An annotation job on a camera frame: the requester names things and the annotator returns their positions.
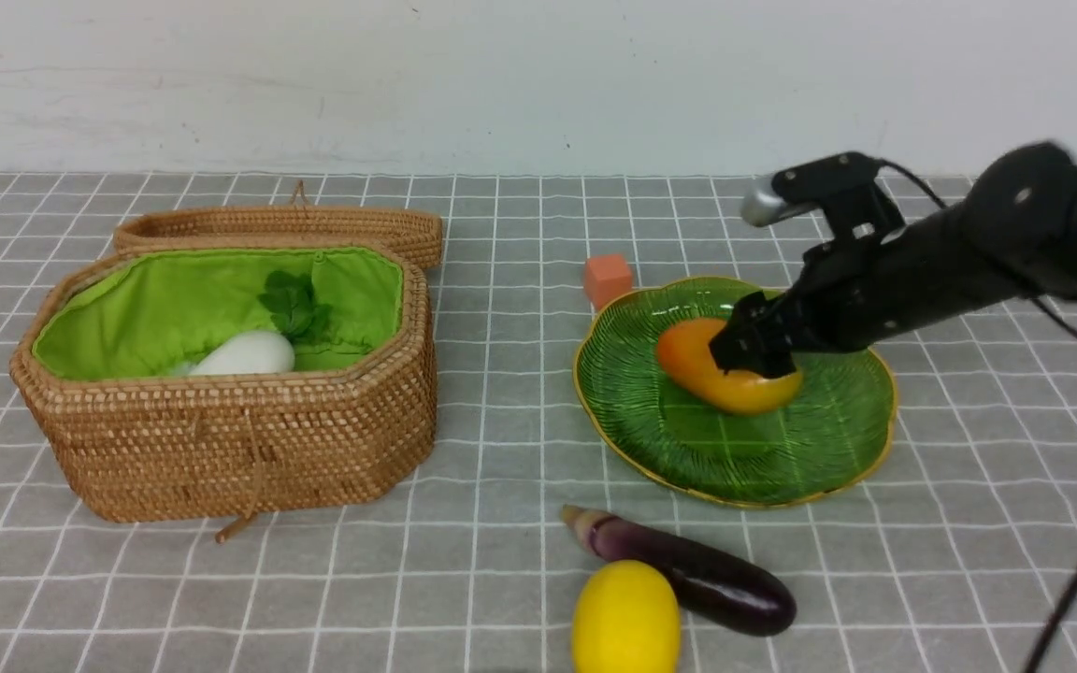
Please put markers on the white radish with green leaves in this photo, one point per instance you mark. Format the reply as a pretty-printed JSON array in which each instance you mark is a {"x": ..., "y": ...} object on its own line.
[{"x": 296, "y": 319}]

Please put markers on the woven rattan basket green lining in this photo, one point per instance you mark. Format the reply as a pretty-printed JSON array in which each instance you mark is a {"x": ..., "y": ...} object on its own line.
[{"x": 138, "y": 442}]

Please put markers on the orange mango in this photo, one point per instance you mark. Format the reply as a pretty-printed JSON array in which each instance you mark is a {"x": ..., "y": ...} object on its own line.
[{"x": 683, "y": 352}]

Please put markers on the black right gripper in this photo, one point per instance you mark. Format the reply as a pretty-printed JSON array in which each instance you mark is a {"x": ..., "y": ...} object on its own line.
[{"x": 841, "y": 302}]

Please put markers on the purple eggplant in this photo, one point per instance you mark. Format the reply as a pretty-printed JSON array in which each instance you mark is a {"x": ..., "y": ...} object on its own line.
[{"x": 716, "y": 585}]

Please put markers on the green leaf-shaped glass plate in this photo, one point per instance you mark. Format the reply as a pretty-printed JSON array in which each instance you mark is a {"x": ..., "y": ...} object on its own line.
[{"x": 837, "y": 431}]

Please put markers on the yellow lemon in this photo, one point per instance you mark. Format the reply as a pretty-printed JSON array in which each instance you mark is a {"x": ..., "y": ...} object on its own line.
[{"x": 626, "y": 620}]

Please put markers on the grey checked tablecloth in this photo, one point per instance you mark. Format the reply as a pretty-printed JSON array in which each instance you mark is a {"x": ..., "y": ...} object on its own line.
[{"x": 947, "y": 560}]

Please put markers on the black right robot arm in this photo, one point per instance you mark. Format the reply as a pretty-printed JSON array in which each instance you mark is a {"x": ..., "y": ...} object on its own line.
[{"x": 1013, "y": 236}]

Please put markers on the small orange cube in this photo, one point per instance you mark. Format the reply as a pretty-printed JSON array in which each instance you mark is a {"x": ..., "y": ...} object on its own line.
[{"x": 606, "y": 277}]

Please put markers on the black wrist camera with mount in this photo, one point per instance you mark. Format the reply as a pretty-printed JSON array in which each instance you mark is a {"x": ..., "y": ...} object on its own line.
[{"x": 844, "y": 187}]

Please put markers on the woven rattan basket lid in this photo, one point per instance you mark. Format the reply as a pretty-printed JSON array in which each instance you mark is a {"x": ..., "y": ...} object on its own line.
[{"x": 414, "y": 235}]

